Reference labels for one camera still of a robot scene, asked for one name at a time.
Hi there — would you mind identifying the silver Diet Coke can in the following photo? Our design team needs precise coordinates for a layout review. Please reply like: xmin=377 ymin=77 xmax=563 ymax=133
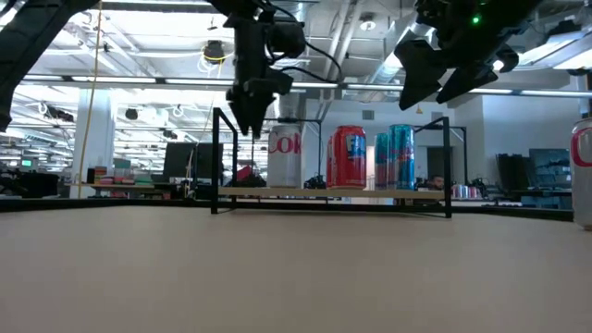
xmin=569 ymin=117 xmax=592 ymax=231
xmin=267 ymin=123 xmax=303 ymax=189

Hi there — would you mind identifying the distant desk with boxes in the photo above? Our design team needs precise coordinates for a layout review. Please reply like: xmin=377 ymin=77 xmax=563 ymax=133
xmin=67 ymin=165 xmax=156 ymax=191

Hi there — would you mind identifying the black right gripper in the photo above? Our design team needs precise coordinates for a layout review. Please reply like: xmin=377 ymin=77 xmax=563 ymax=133
xmin=396 ymin=0 xmax=547 ymax=112

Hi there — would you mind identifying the blue wall screen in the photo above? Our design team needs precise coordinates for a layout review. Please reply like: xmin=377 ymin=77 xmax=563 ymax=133
xmin=529 ymin=147 xmax=574 ymax=209

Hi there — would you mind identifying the slanted silver ventilation duct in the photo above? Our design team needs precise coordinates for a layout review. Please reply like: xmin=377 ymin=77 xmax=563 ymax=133
xmin=364 ymin=20 xmax=420 ymax=101

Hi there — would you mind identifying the long ceiling light rail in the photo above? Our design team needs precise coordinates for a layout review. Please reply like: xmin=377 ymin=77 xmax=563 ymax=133
xmin=20 ymin=73 xmax=592 ymax=98

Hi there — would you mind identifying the black computer monitor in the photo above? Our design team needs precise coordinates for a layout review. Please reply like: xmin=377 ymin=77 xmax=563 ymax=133
xmin=164 ymin=142 xmax=224 ymax=179

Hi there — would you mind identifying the black ceiling dome device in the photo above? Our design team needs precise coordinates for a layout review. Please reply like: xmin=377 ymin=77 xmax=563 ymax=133
xmin=203 ymin=40 xmax=227 ymax=65

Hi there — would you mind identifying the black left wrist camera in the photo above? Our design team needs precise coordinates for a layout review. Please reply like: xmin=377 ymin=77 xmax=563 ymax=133
xmin=266 ymin=20 xmax=307 ymax=60

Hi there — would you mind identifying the red Fanta strawberry can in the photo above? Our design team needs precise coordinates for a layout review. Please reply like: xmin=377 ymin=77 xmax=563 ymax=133
xmin=326 ymin=134 xmax=335 ymax=189
xmin=331 ymin=125 xmax=368 ymax=191

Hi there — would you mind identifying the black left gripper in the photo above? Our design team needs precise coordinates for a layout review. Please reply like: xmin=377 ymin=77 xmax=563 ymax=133
xmin=210 ymin=0 xmax=295 ymax=140

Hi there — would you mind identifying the black aluminium rig frame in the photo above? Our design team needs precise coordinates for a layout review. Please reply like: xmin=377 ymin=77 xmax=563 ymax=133
xmin=0 ymin=197 xmax=574 ymax=222

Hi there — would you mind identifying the blue silver Red Bull can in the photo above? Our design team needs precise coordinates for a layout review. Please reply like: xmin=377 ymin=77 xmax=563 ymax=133
xmin=374 ymin=132 xmax=391 ymax=191
xmin=388 ymin=123 xmax=416 ymax=191

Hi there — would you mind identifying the black frame wooden shelf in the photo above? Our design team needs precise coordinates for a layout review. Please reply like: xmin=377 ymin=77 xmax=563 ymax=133
xmin=211 ymin=106 xmax=453 ymax=219

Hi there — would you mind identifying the yellow power cable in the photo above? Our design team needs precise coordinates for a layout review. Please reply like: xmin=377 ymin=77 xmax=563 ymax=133
xmin=77 ymin=0 xmax=104 ymax=200

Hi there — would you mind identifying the white building column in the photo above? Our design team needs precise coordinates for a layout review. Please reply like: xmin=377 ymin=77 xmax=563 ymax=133
xmin=73 ymin=90 xmax=116 ymax=200

